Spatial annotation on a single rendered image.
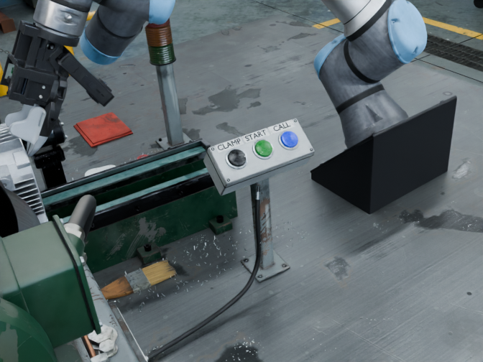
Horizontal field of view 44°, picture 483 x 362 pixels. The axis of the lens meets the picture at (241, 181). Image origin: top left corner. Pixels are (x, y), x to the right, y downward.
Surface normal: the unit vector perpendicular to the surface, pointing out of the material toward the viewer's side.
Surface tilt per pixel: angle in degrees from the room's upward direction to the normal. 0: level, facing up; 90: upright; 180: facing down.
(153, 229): 90
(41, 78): 90
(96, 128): 0
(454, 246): 0
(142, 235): 90
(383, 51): 98
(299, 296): 0
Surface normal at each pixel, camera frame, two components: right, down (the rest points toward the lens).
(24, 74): 0.49, 0.44
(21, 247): -0.07, -0.84
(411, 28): 0.62, -0.24
